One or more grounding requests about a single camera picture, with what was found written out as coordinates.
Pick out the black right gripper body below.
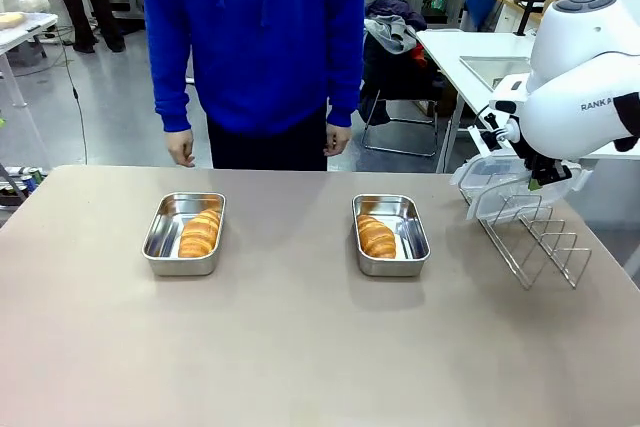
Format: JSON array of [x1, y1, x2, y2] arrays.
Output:
[[508, 136, 557, 173]]

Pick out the large clear plastic lid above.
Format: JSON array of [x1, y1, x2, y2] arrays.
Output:
[[464, 161, 594, 222]]

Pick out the person's left forearm blue sleeve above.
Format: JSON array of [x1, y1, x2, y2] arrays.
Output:
[[323, 39, 365, 129]]

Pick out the person's right forearm blue sleeve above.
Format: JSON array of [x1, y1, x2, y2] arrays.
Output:
[[149, 41, 195, 134]]

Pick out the steel tray, bread at left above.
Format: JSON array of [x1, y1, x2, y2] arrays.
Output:
[[351, 193, 432, 278]]

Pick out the steel tray, bread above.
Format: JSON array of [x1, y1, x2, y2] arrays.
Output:
[[351, 193, 432, 278], [142, 191, 227, 277]]

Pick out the golden bread loaf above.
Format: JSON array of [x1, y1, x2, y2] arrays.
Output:
[[178, 207, 223, 259], [356, 213, 397, 260]]

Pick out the steel tray, bread at right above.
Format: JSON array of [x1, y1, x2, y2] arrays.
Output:
[[142, 191, 227, 277]]

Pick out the person's left hand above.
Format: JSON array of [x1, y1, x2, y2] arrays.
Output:
[[322, 122, 353, 158]]

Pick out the person's right hand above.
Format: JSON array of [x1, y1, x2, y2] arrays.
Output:
[[166, 127, 197, 169]]

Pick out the small clear plastic lid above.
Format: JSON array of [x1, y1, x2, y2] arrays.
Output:
[[452, 156, 531, 204]]

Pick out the flat metal tray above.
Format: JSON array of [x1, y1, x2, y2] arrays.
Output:
[[459, 55, 533, 91]]

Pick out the large white work table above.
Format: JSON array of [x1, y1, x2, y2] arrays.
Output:
[[415, 29, 640, 174]]

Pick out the black jacket on chair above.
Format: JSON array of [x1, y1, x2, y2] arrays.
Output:
[[357, 36, 442, 127]]

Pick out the grey clothes pile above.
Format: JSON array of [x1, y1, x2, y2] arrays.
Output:
[[363, 0, 429, 54]]

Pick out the person's black trousers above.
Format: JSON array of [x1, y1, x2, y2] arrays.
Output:
[[206, 106, 330, 172]]

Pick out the blue hoodie torso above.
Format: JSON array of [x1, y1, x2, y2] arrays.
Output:
[[135, 0, 367, 137]]

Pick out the drink cans cluster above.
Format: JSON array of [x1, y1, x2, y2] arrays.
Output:
[[0, 164, 49, 212]]

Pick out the small white side table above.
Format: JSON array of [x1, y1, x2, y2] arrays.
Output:
[[0, 11, 59, 109]]

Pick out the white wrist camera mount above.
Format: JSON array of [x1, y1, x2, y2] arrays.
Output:
[[468, 74, 530, 156]]

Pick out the silver wire rack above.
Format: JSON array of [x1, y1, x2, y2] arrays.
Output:
[[477, 194, 593, 291]]

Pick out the chrome chair frame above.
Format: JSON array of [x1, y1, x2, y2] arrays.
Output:
[[361, 90, 439, 159]]

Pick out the black hanging cable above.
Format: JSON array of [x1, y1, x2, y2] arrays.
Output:
[[53, 26, 89, 166]]

